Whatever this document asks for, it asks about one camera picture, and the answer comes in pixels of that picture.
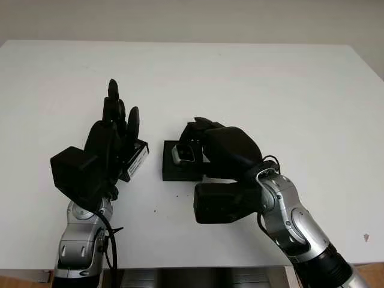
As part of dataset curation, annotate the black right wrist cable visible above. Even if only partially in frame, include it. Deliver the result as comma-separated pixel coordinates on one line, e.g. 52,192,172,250
260,155,282,175

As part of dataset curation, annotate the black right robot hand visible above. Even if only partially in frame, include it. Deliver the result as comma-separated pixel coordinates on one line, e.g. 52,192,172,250
179,116,265,184

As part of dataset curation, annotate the small silver black-faced camera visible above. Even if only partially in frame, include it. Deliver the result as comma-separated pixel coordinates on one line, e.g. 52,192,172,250
172,144,195,165

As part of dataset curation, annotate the black box lid with label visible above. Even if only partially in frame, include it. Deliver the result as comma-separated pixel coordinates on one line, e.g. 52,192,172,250
118,139,150,183

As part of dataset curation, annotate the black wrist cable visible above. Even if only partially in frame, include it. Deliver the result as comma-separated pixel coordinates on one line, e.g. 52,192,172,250
95,209,124,271
260,155,282,175

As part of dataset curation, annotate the grey robot torso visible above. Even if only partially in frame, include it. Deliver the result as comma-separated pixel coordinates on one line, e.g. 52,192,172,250
103,268,286,288

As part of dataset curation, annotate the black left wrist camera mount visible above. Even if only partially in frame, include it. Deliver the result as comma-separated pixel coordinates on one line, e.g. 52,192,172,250
50,146,105,211

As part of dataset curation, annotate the black box base with insert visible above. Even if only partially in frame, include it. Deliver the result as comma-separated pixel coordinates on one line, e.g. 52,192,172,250
161,140,211,182

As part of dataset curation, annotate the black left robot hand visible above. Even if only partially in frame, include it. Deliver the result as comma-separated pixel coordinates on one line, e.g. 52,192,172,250
83,79,142,199

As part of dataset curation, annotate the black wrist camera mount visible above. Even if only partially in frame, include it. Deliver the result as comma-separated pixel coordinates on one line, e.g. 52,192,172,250
50,146,105,211
193,176,265,225

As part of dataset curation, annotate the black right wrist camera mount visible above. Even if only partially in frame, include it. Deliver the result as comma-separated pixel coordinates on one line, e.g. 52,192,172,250
193,176,265,225

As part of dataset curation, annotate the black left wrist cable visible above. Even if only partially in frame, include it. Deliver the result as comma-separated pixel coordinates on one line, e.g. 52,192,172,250
95,209,124,271

